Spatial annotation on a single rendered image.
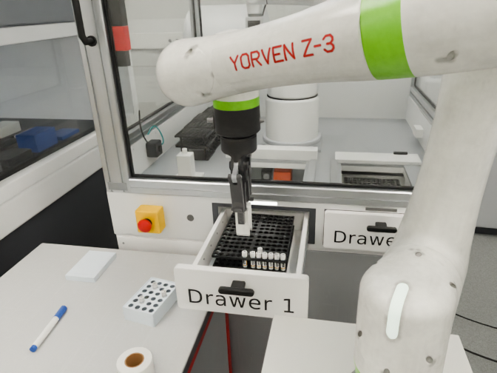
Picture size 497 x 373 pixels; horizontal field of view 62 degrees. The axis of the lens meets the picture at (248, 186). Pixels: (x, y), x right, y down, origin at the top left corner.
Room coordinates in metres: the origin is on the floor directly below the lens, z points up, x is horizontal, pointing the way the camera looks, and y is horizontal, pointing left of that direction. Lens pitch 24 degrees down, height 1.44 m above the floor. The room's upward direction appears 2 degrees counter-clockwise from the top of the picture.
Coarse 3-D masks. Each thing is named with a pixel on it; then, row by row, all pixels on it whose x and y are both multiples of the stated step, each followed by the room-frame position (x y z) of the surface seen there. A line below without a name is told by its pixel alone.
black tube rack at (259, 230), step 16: (256, 224) 0.97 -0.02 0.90; (272, 224) 0.96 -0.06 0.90; (288, 224) 0.97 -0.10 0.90; (224, 240) 0.89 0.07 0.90; (240, 240) 0.94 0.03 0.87; (256, 240) 0.89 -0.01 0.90; (272, 240) 0.89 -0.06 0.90; (288, 240) 0.88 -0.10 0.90; (240, 256) 0.86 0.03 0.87; (288, 256) 0.86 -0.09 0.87
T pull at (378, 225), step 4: (376, 224) 0.93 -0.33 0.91; (380, 224) 0.92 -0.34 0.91; (384, 224) 0.92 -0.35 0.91; (368, 228) 0.91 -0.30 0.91; (372, 228) 0.91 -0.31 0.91; (376, 228) 0.91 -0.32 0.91; (380, 228) 0.91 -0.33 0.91; (384, 228) 0.90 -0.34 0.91; (388, 228) 0.90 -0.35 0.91; (392, 228) 0.90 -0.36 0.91; (388, 232) 0.90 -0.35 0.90; (392, 232) 0.90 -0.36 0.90
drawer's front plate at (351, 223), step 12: (336, 216) 0.96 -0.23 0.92; (348, 216) 0.96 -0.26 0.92; (360, 216) 0.95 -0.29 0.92; (372, 216) 0.94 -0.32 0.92; (384, 216) 0.94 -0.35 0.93; (396, 216) 0.93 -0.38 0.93; (324, 228) 0.97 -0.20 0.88; (336, 228) 0.96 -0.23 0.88; (348, 228) 0.96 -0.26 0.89; (360, 228) 0.95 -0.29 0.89; (396, 228) 0.93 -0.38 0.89; (324, 240) 0.97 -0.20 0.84; (336, 240) 0.96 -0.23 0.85; (348, 240) 0.96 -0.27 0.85; (360, 240) 0.95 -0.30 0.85; (384, 240) 0.94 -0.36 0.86
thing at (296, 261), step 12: (228, 216) 1.08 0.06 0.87; (300, 216) 1.04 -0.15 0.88; (216, 228) 0.97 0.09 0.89; (300, 228) 1.04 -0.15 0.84; (216, 240) 0.96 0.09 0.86; (300, 240) 0.98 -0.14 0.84; (204, 252) 0.86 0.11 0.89; (300, 252) 0.83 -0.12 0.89; (192, 264) 0.80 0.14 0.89; (204, 264) 0.85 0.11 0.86; (288, 264) 0.87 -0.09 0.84; (300, 264) 0.78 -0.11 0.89
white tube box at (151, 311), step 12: (144, 288) 0.85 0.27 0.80; (168, 288) 0.84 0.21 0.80; (132, 300) 0.80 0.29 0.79; (156, 300) 0.80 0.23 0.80; (168, 300) 0.81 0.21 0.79; (132, 312) 0.77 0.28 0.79; (144, 312) 0.75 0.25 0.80; (156, 312) 0.76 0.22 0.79; (144, 324) 0.76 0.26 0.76; (156, 324) 0.75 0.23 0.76
